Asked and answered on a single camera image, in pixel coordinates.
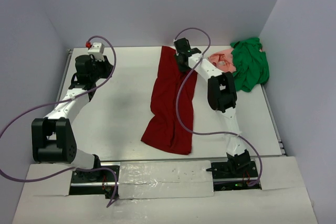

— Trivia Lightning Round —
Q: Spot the green t shirt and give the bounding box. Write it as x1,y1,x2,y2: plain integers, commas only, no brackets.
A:
230,37,270,92

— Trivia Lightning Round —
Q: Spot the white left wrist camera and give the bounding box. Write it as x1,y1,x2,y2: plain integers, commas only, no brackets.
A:
86,41,105,61

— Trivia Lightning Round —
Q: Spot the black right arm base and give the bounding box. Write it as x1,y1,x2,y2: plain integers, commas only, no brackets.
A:
206,161,261,191

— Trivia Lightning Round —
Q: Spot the pink t shirt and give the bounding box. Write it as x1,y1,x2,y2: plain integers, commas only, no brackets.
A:
207,48,264,75

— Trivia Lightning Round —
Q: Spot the aluminium table frame rail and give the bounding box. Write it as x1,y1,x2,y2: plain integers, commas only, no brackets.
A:
261,85,287,156

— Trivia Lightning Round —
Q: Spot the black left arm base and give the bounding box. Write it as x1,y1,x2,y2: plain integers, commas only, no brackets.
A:
69,170,115,199

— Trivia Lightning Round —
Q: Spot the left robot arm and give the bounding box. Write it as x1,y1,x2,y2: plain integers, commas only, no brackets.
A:
31,54,113,182

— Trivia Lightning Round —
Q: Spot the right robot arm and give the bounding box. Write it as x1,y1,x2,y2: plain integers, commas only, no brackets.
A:
174,38,251,177

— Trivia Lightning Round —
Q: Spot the white taped cover plate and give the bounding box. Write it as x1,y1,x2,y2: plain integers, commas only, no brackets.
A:
118,161,214,199

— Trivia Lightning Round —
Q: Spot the red t shirt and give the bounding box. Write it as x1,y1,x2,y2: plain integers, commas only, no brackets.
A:
141,46,197,155

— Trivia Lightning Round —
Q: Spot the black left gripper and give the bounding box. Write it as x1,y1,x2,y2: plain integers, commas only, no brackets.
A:
90,56,114,82

